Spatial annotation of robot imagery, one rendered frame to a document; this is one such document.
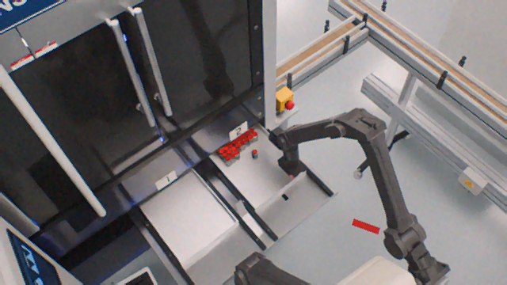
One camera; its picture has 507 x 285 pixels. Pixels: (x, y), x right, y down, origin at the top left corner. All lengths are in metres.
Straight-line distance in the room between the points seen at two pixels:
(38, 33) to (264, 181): 1.09
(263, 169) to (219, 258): 0.41
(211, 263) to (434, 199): 1.63
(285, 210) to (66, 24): 1.09
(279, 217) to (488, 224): 1.55
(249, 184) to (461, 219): 1.51
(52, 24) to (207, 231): 1.01
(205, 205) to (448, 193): 1.67
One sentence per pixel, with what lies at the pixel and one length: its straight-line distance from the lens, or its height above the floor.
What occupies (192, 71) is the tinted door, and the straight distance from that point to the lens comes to 1.45.
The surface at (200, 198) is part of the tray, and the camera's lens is 1.86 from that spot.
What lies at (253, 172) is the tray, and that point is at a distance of 1.89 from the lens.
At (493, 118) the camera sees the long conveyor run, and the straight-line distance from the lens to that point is 2.19.
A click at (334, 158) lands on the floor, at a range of 2.97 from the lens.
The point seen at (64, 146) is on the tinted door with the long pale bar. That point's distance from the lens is 1.37.
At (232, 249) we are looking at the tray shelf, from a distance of 1.77.
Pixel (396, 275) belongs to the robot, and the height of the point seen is 1.38.
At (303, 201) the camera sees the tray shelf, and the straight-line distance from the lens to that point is 1.84.
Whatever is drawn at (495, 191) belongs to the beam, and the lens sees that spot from 2.50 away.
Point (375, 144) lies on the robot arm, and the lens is 1.26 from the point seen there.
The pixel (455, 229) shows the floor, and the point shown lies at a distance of 2.94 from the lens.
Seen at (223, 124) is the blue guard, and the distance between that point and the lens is 1.73.
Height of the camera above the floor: 2.54
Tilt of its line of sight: 57 degrees down
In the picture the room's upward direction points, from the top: 3 degrees counter-clockwise
